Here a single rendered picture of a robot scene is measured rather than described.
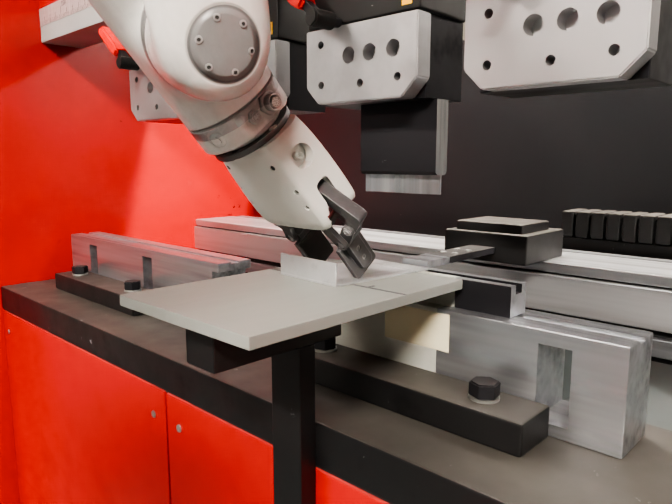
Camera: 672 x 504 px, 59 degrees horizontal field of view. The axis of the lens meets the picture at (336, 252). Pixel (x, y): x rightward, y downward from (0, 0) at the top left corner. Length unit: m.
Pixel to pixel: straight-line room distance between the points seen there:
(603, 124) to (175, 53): 0.81
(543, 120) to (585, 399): 0.66
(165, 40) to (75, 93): 0.97
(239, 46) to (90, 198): 1.00
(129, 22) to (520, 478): 0.44
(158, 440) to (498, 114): 0.79
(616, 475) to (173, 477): 0.53
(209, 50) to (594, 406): 0.40
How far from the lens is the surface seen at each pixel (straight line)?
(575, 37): 0.51
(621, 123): 1.07
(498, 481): 0.49
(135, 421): 0.88
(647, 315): 0.78
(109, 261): 1.15
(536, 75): 0.52
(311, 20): 0.63
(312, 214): 0.51
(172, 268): 0.96
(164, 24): 0.39
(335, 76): 0.65
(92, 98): 1.37
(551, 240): 0.83
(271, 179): 0.51
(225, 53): 0.39
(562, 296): 0.81
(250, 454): 0.67
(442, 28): 0.63
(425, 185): 0.62
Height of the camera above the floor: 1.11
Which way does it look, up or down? 9 degrees down
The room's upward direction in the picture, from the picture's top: straight up
